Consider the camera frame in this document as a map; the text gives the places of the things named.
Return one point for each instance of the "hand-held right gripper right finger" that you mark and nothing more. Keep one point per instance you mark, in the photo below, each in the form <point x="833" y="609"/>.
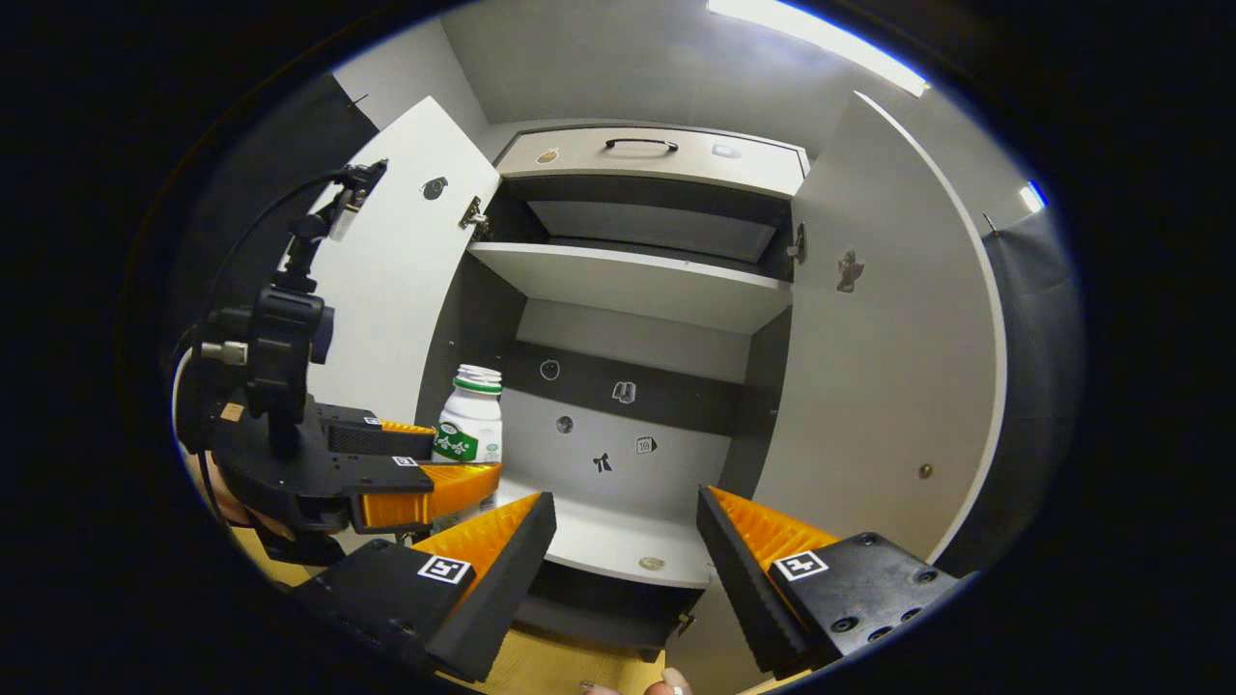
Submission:
<point x="739" y="569"/>

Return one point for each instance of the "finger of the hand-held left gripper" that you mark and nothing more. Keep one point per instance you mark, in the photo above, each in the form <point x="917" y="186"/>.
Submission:
<point x="377" y="478"/>
<point x="377" y="442"/>

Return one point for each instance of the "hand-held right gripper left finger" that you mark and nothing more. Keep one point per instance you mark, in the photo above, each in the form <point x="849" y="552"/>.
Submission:
<point x="507" y="579"/>

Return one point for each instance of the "white bottle with green label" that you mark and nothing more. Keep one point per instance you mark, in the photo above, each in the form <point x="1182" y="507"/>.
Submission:
<point x="473" y="415"/>

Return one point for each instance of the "grey cabinet door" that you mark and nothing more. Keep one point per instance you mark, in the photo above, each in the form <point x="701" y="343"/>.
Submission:
<point x="406" y="290"/>
<point x="888" y="386"/>

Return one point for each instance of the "grey cabinet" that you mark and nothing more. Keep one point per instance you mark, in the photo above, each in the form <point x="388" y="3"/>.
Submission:
<point x="628" y="347"/>

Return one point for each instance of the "metal door hinge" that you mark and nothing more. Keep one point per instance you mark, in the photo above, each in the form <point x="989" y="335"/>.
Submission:
<point x="797" y="241"/>
<point x="473" y="217"/>

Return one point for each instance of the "grey cabinet shelf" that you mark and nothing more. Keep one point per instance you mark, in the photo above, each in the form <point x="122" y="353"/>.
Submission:
<point x="637" y="285"/>

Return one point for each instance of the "grey cabinet drawer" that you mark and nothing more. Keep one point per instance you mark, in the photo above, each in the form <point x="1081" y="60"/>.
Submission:
<point x="628" y="164"/>

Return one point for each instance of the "small ceiling light panel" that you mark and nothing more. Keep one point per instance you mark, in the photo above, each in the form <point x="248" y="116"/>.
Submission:
<point x="1032" y="196"/>

